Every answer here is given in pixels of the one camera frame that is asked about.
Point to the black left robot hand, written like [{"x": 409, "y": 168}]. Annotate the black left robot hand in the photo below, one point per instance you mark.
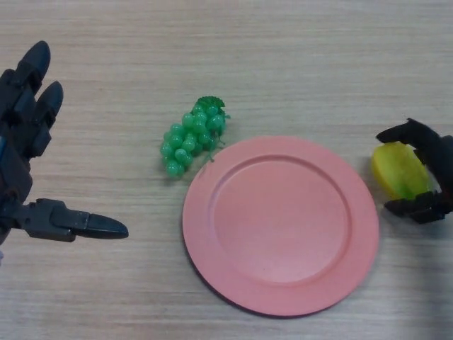
[{"x": 16, "y": 159}]

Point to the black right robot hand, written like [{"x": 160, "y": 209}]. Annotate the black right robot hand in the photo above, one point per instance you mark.
[{"x": 440, "y": 159}]

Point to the yellow starfruit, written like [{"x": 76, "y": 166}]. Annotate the yellow starfruit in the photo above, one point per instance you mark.
[{"x": 400, "y": 170}]

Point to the pink round plate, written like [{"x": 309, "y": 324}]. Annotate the pink round plate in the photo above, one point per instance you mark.
[{"x": 281, "y": 226}]

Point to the green grape bunch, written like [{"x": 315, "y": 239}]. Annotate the green grape bunch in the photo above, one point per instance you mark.
[{"x": 187, "y": 141}]

